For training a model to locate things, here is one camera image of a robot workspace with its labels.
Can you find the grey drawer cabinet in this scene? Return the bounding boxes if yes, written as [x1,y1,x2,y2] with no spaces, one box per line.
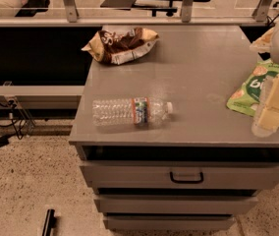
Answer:
[70,26,279,230]

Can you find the black drawer handle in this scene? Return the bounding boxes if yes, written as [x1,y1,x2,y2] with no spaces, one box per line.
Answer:
[169,172,204,185]

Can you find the green snack bag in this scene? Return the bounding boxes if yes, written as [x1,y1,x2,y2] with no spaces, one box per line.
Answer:
[227,59,279,117]

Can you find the metal railing frame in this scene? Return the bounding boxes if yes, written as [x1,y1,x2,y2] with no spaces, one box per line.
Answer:
[0,0,273,26]

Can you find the black floor bracket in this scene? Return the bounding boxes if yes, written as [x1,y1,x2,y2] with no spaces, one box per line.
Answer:
[41,209,56,236]

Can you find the brown chip bag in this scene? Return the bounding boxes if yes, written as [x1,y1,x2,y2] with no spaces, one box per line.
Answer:
[82,27,159,65]

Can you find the clear plastic water bottle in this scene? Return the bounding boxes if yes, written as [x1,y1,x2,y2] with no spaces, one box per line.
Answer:
[92,96,173,126]

